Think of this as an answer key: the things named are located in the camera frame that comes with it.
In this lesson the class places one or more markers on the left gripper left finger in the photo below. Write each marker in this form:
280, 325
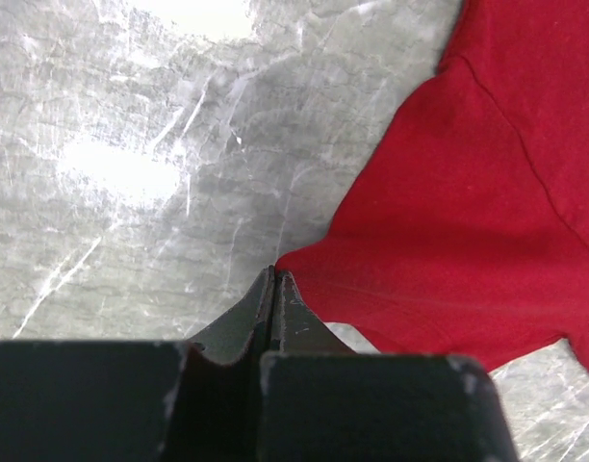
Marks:
113, 400

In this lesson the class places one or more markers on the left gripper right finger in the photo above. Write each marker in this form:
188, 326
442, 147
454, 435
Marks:
321, 401

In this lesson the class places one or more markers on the red t shirt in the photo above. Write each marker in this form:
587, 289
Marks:
467, 232

